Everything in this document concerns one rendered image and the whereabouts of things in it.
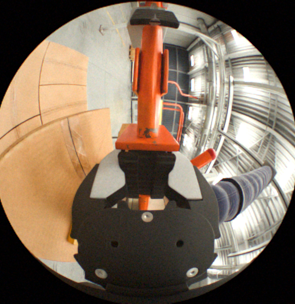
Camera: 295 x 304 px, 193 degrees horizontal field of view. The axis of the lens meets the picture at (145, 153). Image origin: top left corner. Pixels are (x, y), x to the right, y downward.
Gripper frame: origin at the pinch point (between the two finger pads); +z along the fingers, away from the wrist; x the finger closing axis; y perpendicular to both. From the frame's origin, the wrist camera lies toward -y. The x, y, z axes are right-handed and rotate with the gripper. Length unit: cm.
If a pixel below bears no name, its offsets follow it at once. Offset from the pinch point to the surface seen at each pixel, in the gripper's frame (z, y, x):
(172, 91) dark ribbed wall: 1045, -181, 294
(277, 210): -162, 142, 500
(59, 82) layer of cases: 39, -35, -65
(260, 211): -100, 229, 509
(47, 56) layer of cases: 23, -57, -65
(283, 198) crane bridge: -54, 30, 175
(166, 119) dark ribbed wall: 1045, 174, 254
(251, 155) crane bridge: 46, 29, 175
